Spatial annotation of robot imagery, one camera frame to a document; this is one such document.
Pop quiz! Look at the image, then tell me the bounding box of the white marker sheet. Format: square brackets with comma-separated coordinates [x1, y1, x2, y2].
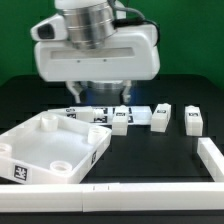
[68, 105, 154, 126]

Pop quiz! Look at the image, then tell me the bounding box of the white front fence bar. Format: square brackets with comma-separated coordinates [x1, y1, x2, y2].
[0, 182, 224, 212]

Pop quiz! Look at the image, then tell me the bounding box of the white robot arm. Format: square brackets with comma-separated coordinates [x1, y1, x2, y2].
[31, 0, 160, 102]

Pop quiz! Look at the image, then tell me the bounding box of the white right fence bar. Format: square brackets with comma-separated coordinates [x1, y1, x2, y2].
[197, 138, 224, 183]

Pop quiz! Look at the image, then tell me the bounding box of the white desk top tray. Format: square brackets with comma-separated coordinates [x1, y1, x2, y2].
[0, 112, 111, 184]

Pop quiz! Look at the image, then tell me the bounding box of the black cable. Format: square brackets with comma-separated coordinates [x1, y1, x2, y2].
[113, 6, 162, 44]

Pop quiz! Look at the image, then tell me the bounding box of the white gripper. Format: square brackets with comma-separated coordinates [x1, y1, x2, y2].
[30, 14, 160, 103]

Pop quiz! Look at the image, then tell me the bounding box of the white fence bar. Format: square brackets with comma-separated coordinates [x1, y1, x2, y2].
[0, 182, 224, 212]
[197, 138, 224, 183]

